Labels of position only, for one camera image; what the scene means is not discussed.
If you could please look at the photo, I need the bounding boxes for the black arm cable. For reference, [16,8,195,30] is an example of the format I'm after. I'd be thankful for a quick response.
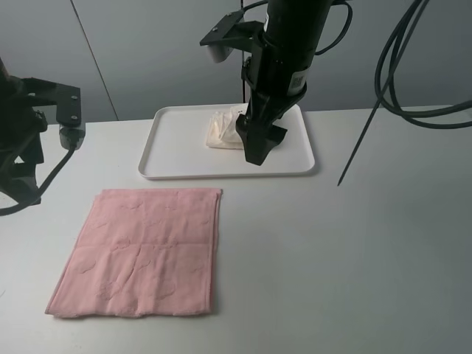
[337,0,472,187]
[0,147,74,217]

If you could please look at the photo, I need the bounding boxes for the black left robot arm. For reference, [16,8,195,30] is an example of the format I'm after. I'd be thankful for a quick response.
[1,65,47,205]

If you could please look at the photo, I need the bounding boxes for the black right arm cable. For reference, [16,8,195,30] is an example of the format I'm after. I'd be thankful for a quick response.
[337,0,472,187]

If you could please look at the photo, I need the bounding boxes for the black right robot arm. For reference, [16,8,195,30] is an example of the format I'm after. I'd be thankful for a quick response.
[236,0,331,165]

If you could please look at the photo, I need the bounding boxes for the white rectangular plastic tray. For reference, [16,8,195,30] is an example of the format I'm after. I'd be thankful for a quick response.
[138,104,316,180]

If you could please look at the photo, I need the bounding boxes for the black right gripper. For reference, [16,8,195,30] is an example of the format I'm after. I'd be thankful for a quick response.
[235,47,308,165]

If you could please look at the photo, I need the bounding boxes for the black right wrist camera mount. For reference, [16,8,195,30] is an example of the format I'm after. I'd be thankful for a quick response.
[199,10,263,63]

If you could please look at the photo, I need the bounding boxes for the pink terry towel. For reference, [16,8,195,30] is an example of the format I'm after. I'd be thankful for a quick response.
[45,188,222,319]

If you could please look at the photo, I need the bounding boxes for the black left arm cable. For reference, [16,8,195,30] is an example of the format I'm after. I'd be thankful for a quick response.
[0,147,74,217]

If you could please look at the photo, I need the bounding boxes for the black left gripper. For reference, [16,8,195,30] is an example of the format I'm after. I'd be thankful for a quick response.
[1,110,46,205]

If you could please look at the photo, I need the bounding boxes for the cream white terry towel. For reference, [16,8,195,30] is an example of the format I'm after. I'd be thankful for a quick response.
[206,104,248,150]

